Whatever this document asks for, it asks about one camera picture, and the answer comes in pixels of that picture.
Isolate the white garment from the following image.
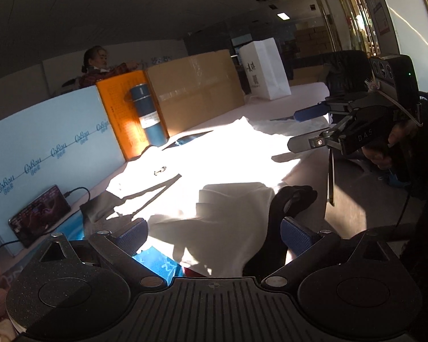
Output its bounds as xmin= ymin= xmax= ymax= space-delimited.
xmin=80 ymin=116 xmax=329 ymax=279

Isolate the orange cardboard box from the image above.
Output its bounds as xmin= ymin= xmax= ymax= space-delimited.
xmin=96 ymin=70 xmax=170 ymax=162

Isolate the blue printed cloth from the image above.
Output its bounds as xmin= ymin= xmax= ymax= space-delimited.
xmin=48 ymin=217 xmax=187 ymax=287

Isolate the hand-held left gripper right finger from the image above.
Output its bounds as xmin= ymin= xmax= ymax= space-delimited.
xmin=260 ymin=217 xmax=402 ymax=288

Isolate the stack of brown boxes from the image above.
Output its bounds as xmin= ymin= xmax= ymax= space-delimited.
xmin=295 ymin=24 xmax=333 ymax=58

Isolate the black office chair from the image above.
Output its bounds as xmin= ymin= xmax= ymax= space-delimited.
xmin=320 ymin=50 xmax=374 ymax=97

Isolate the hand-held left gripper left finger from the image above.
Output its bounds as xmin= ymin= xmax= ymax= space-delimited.
xmin=21 ymin=218 xmax=166 ymax=289

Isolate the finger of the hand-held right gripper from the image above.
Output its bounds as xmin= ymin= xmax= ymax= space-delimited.
xmin=293 ymin=92 xmax=371 ymax=122
xmin=287 ymin=109 xmax=358 ymax=154

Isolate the person's right hand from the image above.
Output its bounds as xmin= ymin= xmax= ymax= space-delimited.
xmin=364 ymin=119 xmax=414 ymax=172

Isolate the light blue board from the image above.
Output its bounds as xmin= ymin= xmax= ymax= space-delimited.
xmin=0 ymin=85 xmax=126 ymax=258

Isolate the white paper bag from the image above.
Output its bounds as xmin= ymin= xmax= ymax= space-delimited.
xmin=238 ymin=37 xmax=292 ymax=101

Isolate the blue thermos bottle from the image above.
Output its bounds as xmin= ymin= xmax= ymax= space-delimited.
xmin=124 ymin=83 xmax=170 ymax=147

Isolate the black phone cable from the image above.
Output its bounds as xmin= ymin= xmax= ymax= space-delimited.
xmin=0 ymin=186 xmax=92 ymax=258

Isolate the black smartphone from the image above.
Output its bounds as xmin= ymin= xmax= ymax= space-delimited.
xmin=8 ymin=184 xmax=72 ymax=249

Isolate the brown cardboard box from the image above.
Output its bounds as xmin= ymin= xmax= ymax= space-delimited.
xmin=144 ymin=49 xmax=246 ymax=139

